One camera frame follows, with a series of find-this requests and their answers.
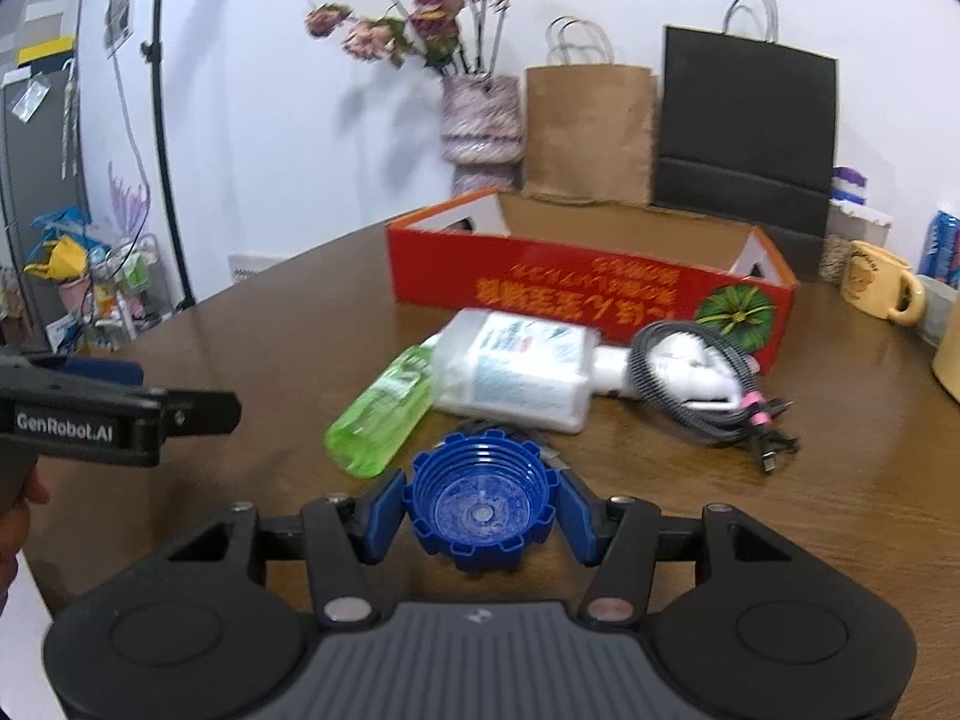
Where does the blue plastic jar lid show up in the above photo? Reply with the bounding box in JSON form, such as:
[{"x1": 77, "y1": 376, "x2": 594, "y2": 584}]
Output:
[{"x1": 404, "y1": 429, "x2": 558, "y2": 572}]

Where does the green spray bottle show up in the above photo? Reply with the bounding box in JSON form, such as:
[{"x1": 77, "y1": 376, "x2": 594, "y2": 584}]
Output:
[{"x1": 324, "y1": 343, "x2": 433, "y2": 478}]

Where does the grey braided cable bundle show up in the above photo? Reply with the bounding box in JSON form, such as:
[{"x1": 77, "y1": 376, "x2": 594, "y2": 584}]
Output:
[{"x1": 628, "y1": 319, "x2": 802, "y2": 475}]

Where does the person's left hand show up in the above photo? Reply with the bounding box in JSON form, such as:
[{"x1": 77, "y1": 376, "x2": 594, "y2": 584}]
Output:
[{"x1": 0, "y1": 468, "x2": 50, "y2": 605}]

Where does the red orange cardboard box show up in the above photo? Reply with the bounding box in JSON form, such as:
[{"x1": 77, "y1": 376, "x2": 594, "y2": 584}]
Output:
[{"x1": 386, "y1": 190, "x2": 797, "y2": 371}]

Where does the yellow bear mug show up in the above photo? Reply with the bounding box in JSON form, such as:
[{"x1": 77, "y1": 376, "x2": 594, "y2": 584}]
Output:
[{"x1": 839, "y1": 241, "x2": 926, "y2": 327}]

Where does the black light stand pole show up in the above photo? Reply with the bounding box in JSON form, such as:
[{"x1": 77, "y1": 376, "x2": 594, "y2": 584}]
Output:
[{"x1": 140, "y1": 0, "x2": 199, "y2": 311}]

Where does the pink marbled ceramic vase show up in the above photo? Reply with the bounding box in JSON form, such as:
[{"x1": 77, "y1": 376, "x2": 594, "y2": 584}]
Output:
[{"x1": 441, "y1": 75, "x2": 524, "y2": 195}]

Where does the brown paper bag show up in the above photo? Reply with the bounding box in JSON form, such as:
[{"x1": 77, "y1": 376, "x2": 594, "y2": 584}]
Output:
[{"x1": 524, "y1": 15, "x2": 658, "y2": 206}]

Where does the white storage container purple lid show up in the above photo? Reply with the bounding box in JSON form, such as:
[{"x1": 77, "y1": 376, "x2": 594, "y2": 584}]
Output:
[{"x1": 818, "y1": 166, "x2": 892, "y2": 286}]

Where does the black paper bag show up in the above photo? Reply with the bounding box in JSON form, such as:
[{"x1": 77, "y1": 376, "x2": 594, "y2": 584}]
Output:
[{"x1": 652, "y1": 0, "x2": 838, "y2": 281}]

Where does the dried pink rose bouquet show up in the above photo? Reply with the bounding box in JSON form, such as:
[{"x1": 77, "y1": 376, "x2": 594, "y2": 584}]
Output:
[{"x1": 302, "y1": 0, "x2": 514, "y2": 78}]

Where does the cluttered wire rack shelf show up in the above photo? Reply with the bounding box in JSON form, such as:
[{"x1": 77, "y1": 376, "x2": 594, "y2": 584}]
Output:
[{"x1": 23, "y1": 203, "x2": 174, "y2": 353}]

